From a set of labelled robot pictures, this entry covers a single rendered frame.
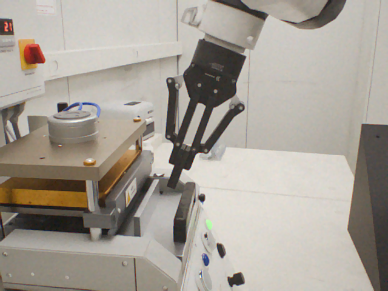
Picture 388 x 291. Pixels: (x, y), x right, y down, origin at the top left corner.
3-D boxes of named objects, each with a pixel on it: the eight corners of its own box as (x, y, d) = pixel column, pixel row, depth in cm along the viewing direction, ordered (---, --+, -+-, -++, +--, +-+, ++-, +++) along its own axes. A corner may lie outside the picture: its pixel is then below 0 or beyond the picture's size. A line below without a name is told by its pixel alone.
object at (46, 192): (-1, 211, 55) (-12, 151, 52) (62, 163, 76) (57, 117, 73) (108, 218, 53) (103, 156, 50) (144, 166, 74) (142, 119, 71)
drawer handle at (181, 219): (173, 242, 56) (172, 218, 55) (185, 199, 70) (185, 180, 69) (186, 242, 56) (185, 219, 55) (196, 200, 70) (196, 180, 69)
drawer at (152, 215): (-4, 264, 57) (-13, 219, 54) (58, 202, 78) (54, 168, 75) (183, 278, 54) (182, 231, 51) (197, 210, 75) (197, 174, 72)
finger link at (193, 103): (205, 83, 54) (197, 79, 54) (179, 150, 58) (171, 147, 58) (208, 80, 58) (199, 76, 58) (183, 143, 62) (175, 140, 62)
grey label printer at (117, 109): (91, 140, 172) (88, 104, 167) (114, 130, 190) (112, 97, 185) (139, 146, 164) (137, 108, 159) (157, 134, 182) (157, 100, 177)
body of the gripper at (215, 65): (193, 35, 51) (172, 97, 54) (251, 57, 51) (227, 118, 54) (199, 35, 58) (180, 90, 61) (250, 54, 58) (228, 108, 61)
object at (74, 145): (-57, 219, 52) (-77, 132, 49) (45, 153, 82) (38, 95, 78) (103, 230, 50) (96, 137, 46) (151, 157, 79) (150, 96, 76)
